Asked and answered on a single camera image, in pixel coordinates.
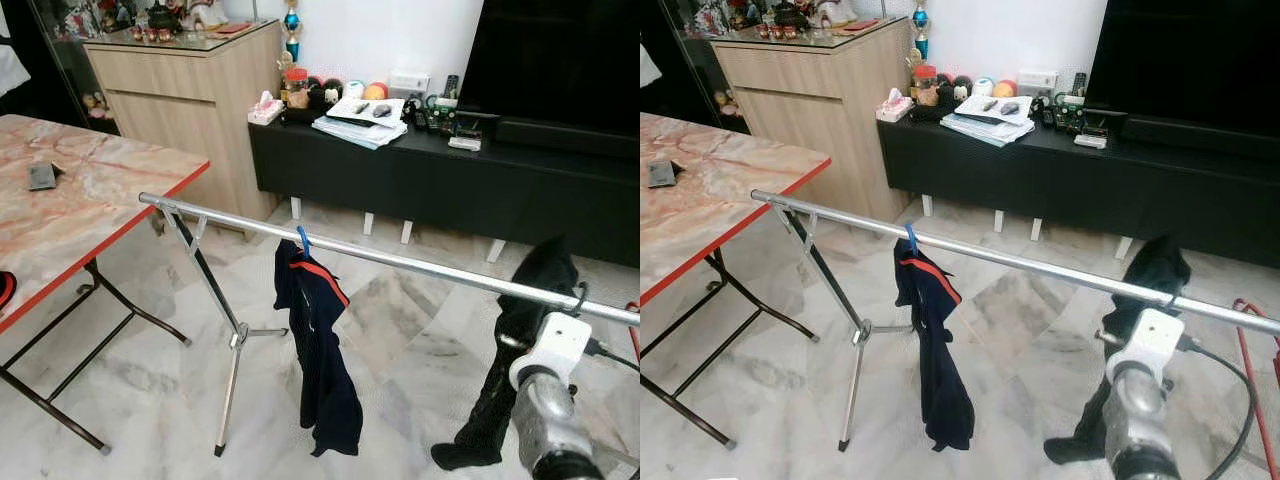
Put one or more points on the white plastic box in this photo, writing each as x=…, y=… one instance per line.
x=1037, y=82
x=408, y=84

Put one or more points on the black remote control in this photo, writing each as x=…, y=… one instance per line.
x=451, y=87
x=1079, y=85

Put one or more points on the glass display cabinet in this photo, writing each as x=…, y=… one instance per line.
x=70, y=70
x=700, y=70

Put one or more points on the long black garment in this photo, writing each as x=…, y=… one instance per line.
x=545, y=275
x=1150, y=275

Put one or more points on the marble top folding table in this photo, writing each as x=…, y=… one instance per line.
x=720, y=210
x=90, y=200

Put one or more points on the blue plastic hanger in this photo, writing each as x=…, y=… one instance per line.
x=303, y=238
x=911, y=237

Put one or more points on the red lid jar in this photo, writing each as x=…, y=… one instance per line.
x=925, y=90
x=296, y=92

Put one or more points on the black TV console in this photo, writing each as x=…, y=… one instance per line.
x=400, y=185
x=1050, y=185

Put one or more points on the orange ball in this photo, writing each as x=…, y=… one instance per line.
x=1004, y=88
x=375, y=91

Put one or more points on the navy jacket red stripe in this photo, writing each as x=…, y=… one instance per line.
x=935, y=370
x=320, y=360

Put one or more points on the stack of papers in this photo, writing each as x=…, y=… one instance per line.
x=985, y=128
x=360, y=130

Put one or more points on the white lace cloth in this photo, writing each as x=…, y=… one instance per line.
x=12, y=70
x=650, y=68

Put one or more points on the black soundbar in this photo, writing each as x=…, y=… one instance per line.
x=1200, y=135
x=570, y=138

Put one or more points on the silver metal clothes rack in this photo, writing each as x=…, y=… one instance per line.
x=1000, y=258
x=400, y=260

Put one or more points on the pink tissue box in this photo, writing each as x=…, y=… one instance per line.
x=266, y=110
x=895, y=108

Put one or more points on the small white box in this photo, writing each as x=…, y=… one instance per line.
x=1091, y=141
x=465, y=143

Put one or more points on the light wooden cabinet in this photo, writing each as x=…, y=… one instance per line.
x=180, y=110
x=800, y=110

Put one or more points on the black television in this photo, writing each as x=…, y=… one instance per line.
x=560, y=60
x=1190, y=60

